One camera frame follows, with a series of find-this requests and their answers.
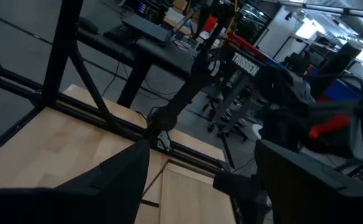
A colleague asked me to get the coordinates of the person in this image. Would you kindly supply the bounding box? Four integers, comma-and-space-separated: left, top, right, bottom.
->
288, 50, 316, 106

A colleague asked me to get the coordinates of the black desk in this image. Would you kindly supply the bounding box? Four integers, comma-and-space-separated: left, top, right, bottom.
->
75, 18, 202, 110

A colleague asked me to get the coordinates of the black metal table frame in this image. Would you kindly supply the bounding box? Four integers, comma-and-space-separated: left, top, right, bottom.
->
0, 0, 233, 175

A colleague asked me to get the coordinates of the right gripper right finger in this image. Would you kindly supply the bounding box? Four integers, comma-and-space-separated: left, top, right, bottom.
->
255, 139, 363, 224

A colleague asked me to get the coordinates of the black keyboard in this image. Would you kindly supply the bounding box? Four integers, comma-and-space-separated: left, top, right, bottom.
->
102, 23, 133, 42

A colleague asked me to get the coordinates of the black computer mouse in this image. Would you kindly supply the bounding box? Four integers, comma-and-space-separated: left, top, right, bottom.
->
77, 16, 100, 34

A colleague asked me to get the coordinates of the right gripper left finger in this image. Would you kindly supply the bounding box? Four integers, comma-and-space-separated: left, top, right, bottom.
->
0, 139, 151, 224

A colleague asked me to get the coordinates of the red handle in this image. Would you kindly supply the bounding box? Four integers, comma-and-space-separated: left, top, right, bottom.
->
308, 114, 352, 140

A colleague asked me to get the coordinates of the black office chair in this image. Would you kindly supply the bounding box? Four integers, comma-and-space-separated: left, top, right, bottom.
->
201, 70, 254, 141

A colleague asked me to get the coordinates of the black flat box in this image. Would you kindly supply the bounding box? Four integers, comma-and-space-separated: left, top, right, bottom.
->
121, 13, 173, 44

